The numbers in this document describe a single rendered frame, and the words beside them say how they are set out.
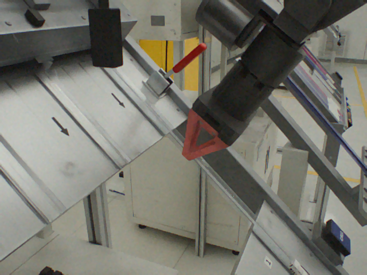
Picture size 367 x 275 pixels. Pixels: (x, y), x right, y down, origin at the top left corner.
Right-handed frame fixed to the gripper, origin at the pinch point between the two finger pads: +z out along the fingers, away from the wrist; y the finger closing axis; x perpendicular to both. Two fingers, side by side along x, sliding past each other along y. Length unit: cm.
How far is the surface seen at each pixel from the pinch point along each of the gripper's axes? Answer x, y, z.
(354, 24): 49, -749, -24
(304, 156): 19.3, -36.5, 2.8
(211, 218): 23, -86, 74
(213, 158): 3.2, -8.0, 3.2
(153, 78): -11.8, -4.9, -2.1
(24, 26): -19.6, 15.2, -7.3
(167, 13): -46, -85, 13
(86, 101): -13.1, 8.5, -0.6
